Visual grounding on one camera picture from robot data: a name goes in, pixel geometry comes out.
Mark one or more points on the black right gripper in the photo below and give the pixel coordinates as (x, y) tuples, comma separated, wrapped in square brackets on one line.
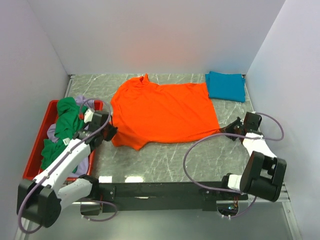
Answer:
[(227, 129)]

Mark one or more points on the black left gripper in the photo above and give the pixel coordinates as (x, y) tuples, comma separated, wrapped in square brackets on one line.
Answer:
[(113, 130)]

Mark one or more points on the orange t shirt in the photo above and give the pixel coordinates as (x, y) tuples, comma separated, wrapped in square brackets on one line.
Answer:
[(146, 112)]

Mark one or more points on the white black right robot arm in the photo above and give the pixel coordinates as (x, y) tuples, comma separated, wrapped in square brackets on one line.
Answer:
[(264, 173)]

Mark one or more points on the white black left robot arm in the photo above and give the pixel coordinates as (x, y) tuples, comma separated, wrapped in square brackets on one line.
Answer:
[(42, 199)]

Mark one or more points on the folded blue t shirt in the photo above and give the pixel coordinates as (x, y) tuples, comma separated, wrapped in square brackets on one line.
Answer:
[(229, 87)]

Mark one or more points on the green t shirt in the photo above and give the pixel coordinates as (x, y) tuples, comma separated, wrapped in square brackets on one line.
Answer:
[(67, 124)]

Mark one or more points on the red plastic bin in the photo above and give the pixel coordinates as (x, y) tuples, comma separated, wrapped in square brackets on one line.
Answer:
[(33, 167)]

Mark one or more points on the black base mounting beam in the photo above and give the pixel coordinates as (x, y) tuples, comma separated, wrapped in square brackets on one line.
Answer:
[(156, 196)]

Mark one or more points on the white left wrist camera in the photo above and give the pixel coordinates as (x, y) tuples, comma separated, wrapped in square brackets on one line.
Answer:
[(87, 116)]

